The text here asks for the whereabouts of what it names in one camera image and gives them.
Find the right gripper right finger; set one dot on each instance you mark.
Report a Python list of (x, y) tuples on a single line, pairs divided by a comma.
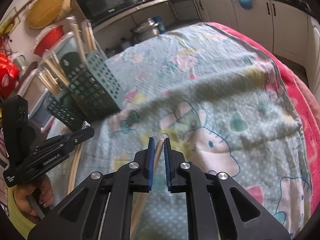
[(217, 206)]

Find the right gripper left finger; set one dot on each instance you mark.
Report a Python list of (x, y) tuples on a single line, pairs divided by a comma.
[(100, 207)]

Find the bamboo chopstick pair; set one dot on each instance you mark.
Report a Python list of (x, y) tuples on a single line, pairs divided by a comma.
[(75, 29), (48, 80), (53, 64), (141, 198)]

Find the white kitchen cabinets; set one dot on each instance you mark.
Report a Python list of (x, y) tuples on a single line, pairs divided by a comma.
[(290, 34)]

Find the left hand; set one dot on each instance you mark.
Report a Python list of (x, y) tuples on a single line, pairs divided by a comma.
[(46, 197)]

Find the yellow sleeve cuff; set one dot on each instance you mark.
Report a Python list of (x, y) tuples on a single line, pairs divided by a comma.
[(20, 222)]

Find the pastel drawer tower left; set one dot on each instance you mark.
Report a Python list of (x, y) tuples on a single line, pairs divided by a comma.
[(34, 91)]

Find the red shopping bag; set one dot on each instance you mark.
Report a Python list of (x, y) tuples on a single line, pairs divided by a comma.
[(9, 74)]

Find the green plastic utensil basket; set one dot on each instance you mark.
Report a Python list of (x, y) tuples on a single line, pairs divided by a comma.
[(92, 94)]

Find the cartoon print table cloth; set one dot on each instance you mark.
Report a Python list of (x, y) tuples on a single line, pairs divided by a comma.
[(222, 103)]

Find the blue drawer tower right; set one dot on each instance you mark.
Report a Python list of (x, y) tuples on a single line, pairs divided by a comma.
[(66, 51)]

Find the red plastic basin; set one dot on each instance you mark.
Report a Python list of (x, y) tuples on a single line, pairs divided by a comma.
[(47, 38)]

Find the pink red blanket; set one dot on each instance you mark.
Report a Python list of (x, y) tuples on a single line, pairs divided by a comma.
[(304, 103)]

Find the fruit picture left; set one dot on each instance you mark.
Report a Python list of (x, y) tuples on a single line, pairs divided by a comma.
[(10, 22)]

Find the round bamboo board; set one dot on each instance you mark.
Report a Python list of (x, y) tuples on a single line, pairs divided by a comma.
[(43, 12)]

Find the woven round mat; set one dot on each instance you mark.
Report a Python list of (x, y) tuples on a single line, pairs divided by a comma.
[(65, 10)]

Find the metal shelf rack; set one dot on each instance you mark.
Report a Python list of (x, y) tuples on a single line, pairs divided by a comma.
[(173, 13)]

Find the stacked steel pots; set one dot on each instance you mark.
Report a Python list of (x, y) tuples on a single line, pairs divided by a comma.
[(145, 30)]

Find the blue hanging pouch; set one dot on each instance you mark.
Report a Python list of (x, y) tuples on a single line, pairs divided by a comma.
[(246, 4)]

